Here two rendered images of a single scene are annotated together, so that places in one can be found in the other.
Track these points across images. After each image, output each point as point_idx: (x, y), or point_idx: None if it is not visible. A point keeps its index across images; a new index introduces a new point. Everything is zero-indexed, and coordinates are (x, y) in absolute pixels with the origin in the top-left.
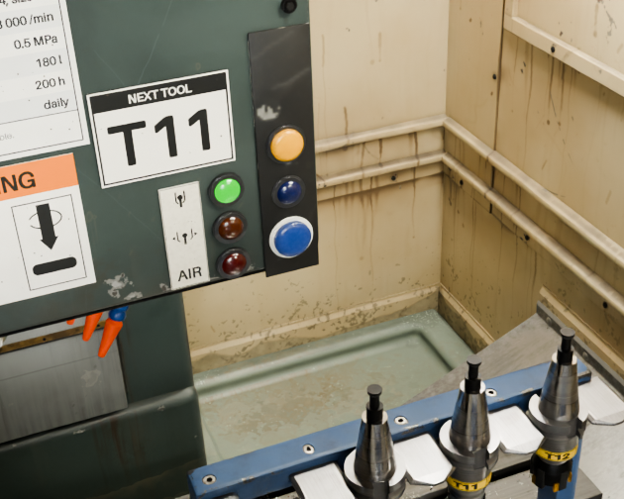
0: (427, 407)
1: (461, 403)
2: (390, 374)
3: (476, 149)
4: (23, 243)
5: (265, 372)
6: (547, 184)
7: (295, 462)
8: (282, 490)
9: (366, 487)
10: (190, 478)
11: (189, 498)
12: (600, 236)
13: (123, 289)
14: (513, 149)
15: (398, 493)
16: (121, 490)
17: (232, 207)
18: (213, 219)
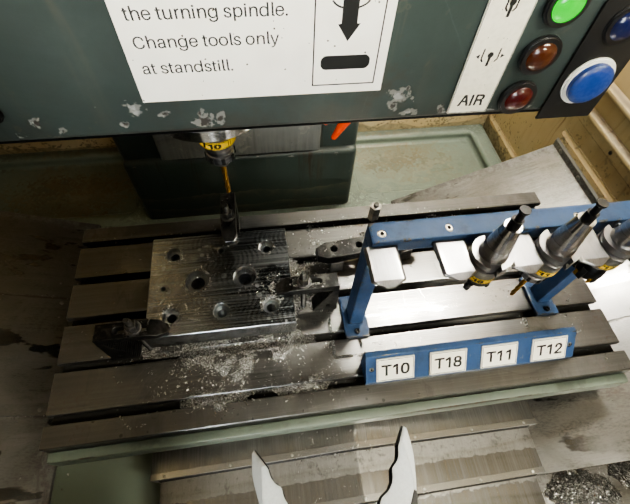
0: (532, 216)
1: (572, 227)
2: (449, 155)
3: None
4: (318, 24)
5: (385, 139)
6: None
7: (439, 235)
8: (395, 217)
9: (486, 266)
10: (369, 229)
11: (345, 210)
12: None
13: (402, 103)
14: None
15: (503, 272)
16: (306, 189)
17: (556, 30)
18: (528, 41)
